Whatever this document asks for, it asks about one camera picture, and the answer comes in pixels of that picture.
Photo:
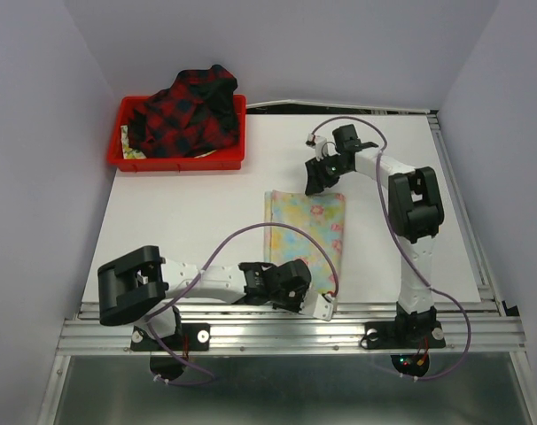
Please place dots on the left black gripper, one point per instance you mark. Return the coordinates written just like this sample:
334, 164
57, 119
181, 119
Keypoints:
296, 306

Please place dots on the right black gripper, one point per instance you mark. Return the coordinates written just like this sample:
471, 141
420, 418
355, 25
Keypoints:
315, 178

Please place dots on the pastel floral skirt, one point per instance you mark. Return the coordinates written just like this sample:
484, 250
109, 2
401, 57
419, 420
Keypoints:
322, 217

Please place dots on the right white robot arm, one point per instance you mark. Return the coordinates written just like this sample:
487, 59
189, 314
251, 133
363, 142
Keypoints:
411, 203

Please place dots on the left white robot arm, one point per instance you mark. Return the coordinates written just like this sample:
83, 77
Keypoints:
134, 288

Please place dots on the red black plaid skirt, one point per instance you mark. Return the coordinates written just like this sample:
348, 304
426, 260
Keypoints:
194, 116

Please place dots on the yellow floral cloth in bin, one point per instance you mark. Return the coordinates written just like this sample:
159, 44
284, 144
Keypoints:
129, 152

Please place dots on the red plastic bin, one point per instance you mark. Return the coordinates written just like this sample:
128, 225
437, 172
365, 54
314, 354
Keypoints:
120, 155

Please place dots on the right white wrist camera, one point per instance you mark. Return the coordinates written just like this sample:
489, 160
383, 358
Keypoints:
323, 148

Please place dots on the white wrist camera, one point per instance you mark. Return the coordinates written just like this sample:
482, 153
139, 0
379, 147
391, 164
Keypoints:
323, 148
318, 306

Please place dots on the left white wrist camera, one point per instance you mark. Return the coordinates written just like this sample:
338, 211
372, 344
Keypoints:
318, 306

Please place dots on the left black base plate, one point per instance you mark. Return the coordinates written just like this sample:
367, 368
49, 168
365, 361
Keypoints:
190, 337

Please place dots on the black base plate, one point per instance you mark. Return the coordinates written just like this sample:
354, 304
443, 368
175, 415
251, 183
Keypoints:
387, 335
190, 337

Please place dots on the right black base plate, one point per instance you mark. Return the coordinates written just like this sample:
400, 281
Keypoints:
387, 335

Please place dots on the aluminium right rail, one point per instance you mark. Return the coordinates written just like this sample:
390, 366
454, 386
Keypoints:
488, 288

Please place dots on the aluminium front rail frame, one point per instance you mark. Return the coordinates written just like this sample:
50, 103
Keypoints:
238, 330

